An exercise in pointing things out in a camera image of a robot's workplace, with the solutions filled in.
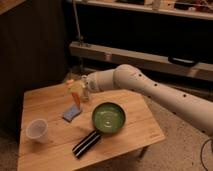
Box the orange pepper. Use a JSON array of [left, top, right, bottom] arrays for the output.
[[71, 92, 81, 109]]

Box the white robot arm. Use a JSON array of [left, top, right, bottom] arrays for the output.
[[67, 64, 213, 136]]

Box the white ceramic cup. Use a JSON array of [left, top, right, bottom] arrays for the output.
[[26, 119, 49, 143]]

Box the clear plastic bottle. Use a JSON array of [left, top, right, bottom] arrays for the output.
[[81, 75, 90, 102]]

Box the blue sponge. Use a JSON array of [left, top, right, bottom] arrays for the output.
[[62, 104, 82, 122]]

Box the green frying pan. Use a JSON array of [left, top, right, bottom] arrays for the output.
[[92, 102, 126, 134]]

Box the wooden table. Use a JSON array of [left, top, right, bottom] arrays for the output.
[[18, 84, 165, 171]]

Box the metal vertical pole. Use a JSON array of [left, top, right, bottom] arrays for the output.
[[72, 0, 83, 46]]

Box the black white striped pan handle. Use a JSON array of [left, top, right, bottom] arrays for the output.
[[72, 130, 101, 159]]

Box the black handle on rail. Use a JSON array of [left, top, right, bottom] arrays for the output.
[[168, 57, 198, 67]]

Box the metal shelf rail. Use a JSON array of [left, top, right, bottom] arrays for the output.
[[69, 41, 213, 81]]

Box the black cable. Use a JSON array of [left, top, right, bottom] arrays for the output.
[[200, 137, 213, 171]]

